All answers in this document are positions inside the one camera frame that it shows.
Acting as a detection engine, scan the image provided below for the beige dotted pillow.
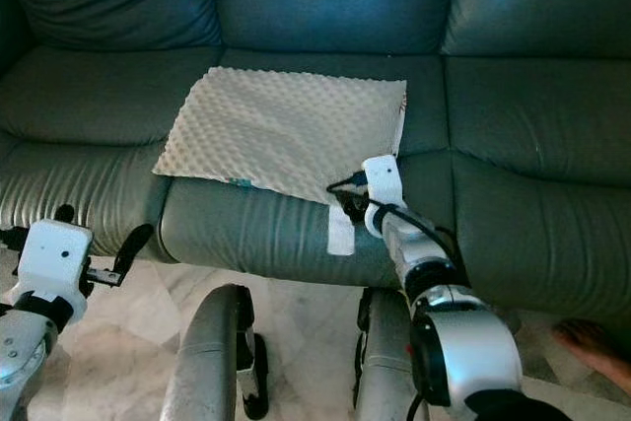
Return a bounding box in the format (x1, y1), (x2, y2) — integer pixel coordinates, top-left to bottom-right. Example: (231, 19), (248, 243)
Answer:
(153, 66), (408, 257)

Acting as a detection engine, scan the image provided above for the grey green leather sofa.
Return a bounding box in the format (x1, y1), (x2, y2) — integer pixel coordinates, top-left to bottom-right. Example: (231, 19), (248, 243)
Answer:
(0, 0), (631, 329)

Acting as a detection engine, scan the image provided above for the grey left robot leg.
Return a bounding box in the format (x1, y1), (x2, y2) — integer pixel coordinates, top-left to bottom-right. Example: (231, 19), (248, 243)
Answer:
(161, 284), (269, 421)

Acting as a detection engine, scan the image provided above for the grey robot leg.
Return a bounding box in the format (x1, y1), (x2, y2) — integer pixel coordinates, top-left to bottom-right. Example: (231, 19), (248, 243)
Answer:
(161, 284), (269, 421)
(352, 288), (427, 421)

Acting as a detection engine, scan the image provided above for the grey right robot leg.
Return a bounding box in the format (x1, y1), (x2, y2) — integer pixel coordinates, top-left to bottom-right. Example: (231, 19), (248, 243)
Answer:
(352, 288), (427, 421)

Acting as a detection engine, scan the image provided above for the person's bare foot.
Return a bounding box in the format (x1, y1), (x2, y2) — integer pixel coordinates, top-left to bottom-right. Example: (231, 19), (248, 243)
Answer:
(552, 318), (631, 395)

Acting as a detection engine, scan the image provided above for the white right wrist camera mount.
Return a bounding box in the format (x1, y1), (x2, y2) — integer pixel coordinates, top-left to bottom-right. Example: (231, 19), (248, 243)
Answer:
(361, 155), (406, 237)

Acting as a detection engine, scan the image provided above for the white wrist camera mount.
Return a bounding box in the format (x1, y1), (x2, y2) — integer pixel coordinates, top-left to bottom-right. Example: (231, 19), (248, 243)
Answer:
(361, 155), (406, 237)
(25, 219), (96, 304)

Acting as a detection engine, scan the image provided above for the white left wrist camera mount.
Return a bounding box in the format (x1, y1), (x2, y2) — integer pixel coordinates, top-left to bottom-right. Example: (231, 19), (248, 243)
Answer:
(25, 219), (96, 304)

